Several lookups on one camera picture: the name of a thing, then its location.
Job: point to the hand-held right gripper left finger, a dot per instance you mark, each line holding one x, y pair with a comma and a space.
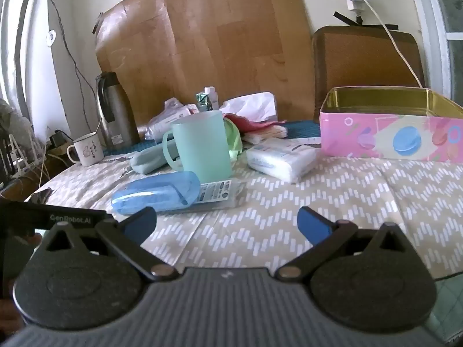
143, 224

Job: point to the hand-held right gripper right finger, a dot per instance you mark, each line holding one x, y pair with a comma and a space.
313, 226

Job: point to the teal cloth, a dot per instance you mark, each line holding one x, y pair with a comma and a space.
148, 161

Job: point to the clear labelled swab box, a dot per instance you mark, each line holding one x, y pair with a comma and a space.
224, 193

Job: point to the pink tin box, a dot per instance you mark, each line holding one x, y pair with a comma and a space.
390, 137

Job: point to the light green soft item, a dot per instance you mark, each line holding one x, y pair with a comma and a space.
234, 141

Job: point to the translucent blue case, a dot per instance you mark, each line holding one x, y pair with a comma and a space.
152, 195

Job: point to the white tissue pack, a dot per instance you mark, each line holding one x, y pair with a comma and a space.
282, 161

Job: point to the white enamel mug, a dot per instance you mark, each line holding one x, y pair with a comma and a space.
88, 151

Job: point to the green plastic cup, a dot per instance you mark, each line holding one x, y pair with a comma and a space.
202, 144

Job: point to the pink white pad packet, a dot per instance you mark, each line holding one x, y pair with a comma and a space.
266, 134

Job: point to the clear plastic bag packet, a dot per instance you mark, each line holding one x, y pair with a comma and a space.
162, 123

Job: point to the steel thermos flask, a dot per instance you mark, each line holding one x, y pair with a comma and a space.
119, 115

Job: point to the green foil packet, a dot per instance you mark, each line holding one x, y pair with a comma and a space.
202, 102

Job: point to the white crumpled bag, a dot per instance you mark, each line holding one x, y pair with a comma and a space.
249, 104

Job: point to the small white bottle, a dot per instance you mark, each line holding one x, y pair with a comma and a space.
211, 97

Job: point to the brown chair back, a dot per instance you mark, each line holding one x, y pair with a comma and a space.
361, 61

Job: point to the brown cardboard sheet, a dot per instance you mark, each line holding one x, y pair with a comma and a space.
217, 43

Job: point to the long black tape strip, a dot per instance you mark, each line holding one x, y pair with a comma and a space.
343, 17

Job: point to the white window frame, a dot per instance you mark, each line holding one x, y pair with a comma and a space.
430, 25

